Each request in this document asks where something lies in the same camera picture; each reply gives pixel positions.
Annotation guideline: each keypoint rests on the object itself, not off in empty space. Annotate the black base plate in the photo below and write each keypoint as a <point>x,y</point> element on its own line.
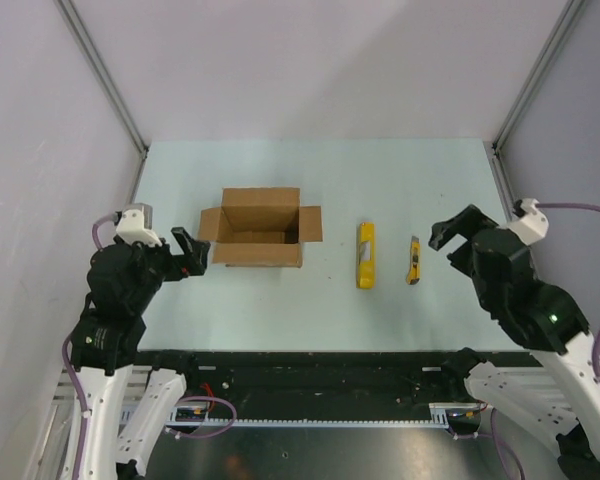
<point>329,386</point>

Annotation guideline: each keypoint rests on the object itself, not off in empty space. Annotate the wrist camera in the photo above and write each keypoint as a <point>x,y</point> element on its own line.
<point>530,224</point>
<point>135,226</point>

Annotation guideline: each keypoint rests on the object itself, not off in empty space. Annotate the brown cardboard express box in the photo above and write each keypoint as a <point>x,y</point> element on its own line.
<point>260,227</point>

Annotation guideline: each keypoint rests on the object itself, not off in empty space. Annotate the grey slotted cable duct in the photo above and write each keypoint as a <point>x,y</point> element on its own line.
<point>437,420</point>

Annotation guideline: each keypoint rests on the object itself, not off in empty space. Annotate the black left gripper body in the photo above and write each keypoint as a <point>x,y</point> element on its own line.
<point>176,267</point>

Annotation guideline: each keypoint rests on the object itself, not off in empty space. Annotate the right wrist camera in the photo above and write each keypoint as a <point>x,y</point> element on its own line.
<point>530,224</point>

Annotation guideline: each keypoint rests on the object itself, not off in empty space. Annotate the yellow utility knife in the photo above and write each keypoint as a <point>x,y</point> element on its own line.
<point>414,272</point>

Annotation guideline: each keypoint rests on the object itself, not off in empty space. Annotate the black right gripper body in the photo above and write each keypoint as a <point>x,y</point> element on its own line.
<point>462,259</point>

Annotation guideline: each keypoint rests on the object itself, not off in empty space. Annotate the aluminium frame post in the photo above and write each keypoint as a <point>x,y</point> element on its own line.
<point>555,43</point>
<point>95,61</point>

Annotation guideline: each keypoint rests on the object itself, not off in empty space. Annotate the right aluminium frame post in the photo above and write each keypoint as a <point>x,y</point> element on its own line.
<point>555,43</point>

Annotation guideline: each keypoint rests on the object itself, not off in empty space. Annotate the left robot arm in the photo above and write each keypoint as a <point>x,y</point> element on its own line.
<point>100,352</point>

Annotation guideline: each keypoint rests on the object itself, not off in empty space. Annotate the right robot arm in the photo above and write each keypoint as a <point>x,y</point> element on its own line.
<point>543,319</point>

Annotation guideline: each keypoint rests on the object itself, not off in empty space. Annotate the left aluminium frame post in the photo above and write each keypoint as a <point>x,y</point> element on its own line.
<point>95,61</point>

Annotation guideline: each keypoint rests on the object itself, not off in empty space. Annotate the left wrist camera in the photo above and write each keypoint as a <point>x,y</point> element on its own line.
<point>135,226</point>

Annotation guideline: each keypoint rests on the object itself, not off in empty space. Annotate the yellow item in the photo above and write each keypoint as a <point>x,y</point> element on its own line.
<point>365,272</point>

